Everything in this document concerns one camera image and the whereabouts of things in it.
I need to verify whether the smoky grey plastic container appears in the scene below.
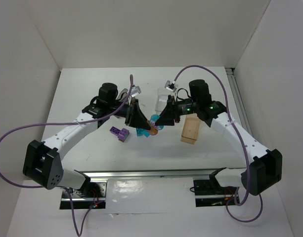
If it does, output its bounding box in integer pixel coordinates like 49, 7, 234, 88
116, 88, 131, 104

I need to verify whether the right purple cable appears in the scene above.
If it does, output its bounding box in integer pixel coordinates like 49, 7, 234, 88
174, 65, 264, 223

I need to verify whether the purple rounded lego brick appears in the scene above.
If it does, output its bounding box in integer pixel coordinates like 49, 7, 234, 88
117, 128, 130, 142

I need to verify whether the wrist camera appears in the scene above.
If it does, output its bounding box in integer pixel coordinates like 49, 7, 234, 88
130, 86, 141, 97
164, 80, 178, 92

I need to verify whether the amber plastic container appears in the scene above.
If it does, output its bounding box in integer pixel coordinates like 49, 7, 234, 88
180, 117, 201, 145

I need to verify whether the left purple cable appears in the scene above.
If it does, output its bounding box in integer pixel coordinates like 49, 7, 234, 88
0, 74, 135, 237

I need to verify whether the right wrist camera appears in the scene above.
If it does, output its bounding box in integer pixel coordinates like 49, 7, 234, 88
164, 80, 178, 92

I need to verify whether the small teal lego brick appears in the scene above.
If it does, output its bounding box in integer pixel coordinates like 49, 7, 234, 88
143, 130, 151, 137

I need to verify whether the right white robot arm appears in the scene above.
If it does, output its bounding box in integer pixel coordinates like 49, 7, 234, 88
155, 79, 282, 196

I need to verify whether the purple cable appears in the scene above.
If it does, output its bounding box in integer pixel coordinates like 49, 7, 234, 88
0, 74, 135, 237
174, 65, 264, 223

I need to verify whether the clear plastic container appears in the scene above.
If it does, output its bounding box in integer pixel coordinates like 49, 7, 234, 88
155, 87, 176, 115

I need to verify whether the teal flat lego brick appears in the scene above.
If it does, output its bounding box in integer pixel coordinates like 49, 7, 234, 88
136, 128, 144, 136

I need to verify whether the purple flat lego brick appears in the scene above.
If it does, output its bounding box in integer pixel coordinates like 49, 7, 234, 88
110, 126, 120, 136

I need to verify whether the aluminium mounting rail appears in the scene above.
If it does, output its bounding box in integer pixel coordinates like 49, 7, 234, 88
80, 168, 225, 179

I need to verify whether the side aluminium rail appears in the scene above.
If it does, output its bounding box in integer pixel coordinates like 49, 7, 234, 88
225, 68, 253, 135

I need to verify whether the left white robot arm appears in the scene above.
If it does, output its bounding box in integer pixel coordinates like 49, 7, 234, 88
23, 82, 151, 197

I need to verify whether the orange lego brick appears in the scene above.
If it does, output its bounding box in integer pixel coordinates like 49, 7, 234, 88
147, 120, 158, 136

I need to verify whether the teal rounded lego brick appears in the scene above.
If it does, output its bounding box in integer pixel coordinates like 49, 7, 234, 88
150, 114, 164, 131

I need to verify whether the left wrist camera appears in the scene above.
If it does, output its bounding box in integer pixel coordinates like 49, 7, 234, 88
130, 86, 141, 97

